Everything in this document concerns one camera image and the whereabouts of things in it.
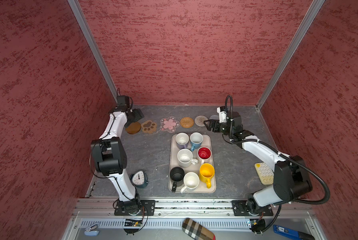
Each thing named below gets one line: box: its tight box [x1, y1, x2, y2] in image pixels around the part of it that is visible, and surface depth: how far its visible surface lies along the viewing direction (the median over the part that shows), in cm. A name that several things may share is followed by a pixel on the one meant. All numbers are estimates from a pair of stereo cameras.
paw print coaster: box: [141, 120, 157, 134], surface depth 109 cm
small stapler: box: [84, 223, 100, 237], surface depth 68 cm
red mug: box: [197, 146, 212, 164], surface depth 89 cm
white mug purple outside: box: [175, 132, 190, 150], surface depth 96 cm
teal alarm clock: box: [129, 170, 149, 188], surface depth 81 cm
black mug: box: [169, 166, 185, 193], surface depth 79 cm
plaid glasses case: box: [182, 218, 216, 240], surface depth 67 cm
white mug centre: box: [177, 148, 199, 168], surface depth 87 cm
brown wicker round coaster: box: [180, 116, 195, 129], surface depth 112 cm
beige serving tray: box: [168, 134, 217, 193], surface depth 86 cm
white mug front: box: [180, 171, 200, 194], surface depth 77 cm
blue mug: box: [189, 132, 204, 152], surface depth 92 cm
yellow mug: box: [199, 163, 215, 189], surface depth 81 cm
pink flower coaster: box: [159, 116, 181, 133], surface depth 112 cm
